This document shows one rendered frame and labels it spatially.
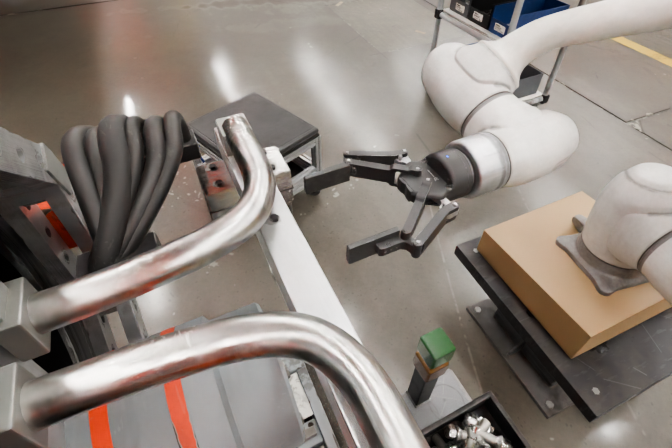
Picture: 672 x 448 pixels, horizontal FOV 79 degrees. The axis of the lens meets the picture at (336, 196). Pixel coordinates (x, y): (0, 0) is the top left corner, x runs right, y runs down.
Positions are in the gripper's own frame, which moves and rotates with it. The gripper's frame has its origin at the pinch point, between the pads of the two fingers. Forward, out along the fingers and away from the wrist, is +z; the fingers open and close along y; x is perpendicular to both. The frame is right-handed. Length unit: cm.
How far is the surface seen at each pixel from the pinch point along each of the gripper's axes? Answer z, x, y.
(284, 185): 6.7, 10.0, -2.5
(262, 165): 9.8, 18.1, -7.9
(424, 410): -9.6, -38.1, -17.5
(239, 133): 10.3, 18.1, -2.9
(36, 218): 31.9, 6.6, 7.7
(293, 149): -21, -52, 80
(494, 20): -125, -31, 101
